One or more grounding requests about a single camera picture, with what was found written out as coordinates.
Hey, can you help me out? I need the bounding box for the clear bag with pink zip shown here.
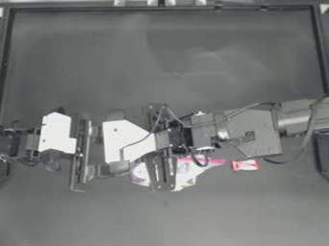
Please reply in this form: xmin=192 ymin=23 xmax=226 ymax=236
xmin=128 ymin=156 xmax=228 ymax=192

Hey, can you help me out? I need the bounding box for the red candy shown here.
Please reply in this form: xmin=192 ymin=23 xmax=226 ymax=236
xmin=230 ymin=159 xmax=260 ymax=172

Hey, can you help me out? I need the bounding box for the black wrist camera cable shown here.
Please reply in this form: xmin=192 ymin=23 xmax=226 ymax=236
xmin=120 ymin=106 xmax=172 ymax=161

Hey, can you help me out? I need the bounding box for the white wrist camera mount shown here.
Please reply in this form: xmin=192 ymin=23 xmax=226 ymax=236
xmin=101 ymin=118 xmax=157 ymax=165
xmin=37 ymin=111 xmax=78 ymax=155

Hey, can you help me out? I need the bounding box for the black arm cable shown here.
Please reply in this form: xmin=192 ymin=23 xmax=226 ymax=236
xmin=260 ymin=95 xmax=329 ymax=165

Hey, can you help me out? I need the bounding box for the black table frame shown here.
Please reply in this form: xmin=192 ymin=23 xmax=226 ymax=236
xmin=0 ymin=0 xmax=329 ymax=184

